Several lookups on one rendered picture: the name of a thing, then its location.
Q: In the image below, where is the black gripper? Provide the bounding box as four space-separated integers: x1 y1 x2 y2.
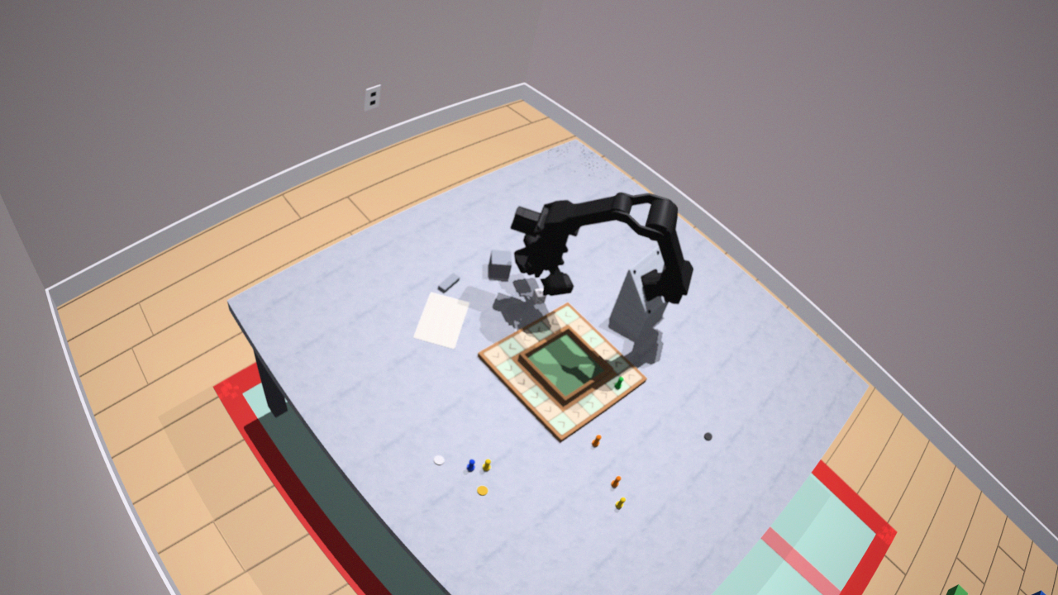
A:
523 235 574 296

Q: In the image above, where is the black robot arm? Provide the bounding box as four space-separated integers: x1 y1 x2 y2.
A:
510 192 693 305

